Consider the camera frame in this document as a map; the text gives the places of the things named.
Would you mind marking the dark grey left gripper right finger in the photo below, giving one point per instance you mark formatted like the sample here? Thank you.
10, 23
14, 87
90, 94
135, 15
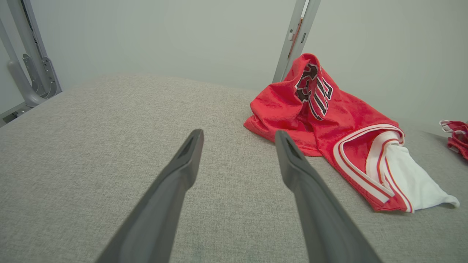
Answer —
318, 212

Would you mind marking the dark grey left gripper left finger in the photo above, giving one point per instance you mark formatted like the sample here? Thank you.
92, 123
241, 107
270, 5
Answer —
164, 204

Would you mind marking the grey metal tube bracket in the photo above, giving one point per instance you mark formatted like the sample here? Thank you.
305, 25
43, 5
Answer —
25, 76

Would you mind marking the red shorts white stripe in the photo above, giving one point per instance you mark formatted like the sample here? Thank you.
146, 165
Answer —
459, 137

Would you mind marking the grey metal partition post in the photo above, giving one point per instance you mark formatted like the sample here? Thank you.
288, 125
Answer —
292, 44

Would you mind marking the red jersey shirt white sleeves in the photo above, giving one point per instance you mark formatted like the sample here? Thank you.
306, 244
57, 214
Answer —
351, 120

